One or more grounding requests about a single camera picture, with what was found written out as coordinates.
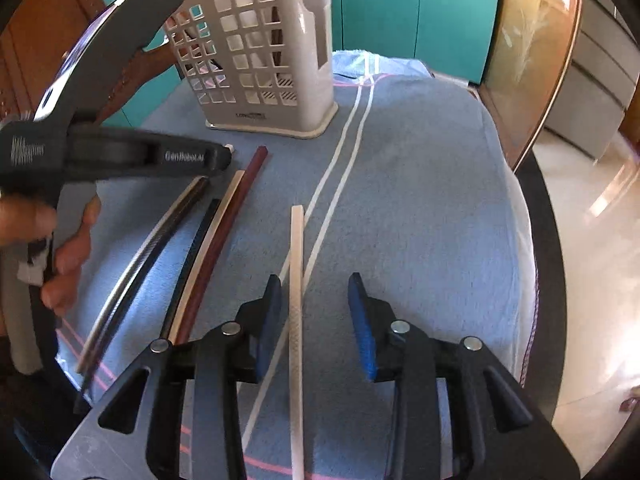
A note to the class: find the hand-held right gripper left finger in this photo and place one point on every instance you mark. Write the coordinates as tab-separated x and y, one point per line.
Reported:
267	330

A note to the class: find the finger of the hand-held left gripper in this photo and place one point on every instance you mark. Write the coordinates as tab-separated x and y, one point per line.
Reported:
190	159

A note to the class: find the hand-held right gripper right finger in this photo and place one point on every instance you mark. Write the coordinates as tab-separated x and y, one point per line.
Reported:
362	340

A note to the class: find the cream textured chopstick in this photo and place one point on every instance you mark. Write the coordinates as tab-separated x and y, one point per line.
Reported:
296	260

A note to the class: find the white plastic utensil basket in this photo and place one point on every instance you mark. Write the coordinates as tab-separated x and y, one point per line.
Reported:
310	85

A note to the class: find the person's left hand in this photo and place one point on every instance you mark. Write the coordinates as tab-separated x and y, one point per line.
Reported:
70	260

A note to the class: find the dark red chopstick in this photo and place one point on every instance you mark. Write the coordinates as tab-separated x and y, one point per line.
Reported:
240	195

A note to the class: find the carved wooden chair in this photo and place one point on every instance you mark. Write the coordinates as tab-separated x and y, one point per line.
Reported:
30	50

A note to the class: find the black textured chopstick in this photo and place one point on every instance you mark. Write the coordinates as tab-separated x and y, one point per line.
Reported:
197	245

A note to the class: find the dark brown chopstick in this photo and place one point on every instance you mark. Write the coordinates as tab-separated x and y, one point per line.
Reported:
150	247

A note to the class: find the blue striped towel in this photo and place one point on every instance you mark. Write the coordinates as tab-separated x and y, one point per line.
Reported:
425	185

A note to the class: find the teal cabinet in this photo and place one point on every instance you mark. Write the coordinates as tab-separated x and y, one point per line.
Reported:
400	10

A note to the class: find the wood framed glass door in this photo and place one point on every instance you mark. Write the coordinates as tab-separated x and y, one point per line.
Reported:
530	60

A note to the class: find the grey drawer cabinet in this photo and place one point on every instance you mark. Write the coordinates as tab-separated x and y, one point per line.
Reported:
595	85

